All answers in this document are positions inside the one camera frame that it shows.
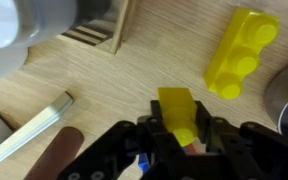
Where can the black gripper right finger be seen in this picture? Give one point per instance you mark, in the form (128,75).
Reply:
(250,153)

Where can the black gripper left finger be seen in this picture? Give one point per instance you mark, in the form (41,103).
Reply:
(124,153)

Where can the yellow Lego brick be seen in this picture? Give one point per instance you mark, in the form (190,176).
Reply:
(240,53)
(179,110)

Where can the blue Lego brick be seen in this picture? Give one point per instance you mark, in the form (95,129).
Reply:
(144,163)

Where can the red Lego brick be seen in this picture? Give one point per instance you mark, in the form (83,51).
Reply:
(190,148)

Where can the brown sauce bottle white cap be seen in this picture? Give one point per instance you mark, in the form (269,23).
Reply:
(55,155)

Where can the cream power strip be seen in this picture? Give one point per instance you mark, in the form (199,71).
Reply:
(30,128)

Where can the wooden slat crate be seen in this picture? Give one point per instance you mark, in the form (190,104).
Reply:
(117,26)

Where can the white mug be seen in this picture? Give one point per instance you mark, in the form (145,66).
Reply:
(0,66)

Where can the white squeeze bottle dark sauce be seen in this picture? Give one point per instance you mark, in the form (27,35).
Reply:
(40,16)

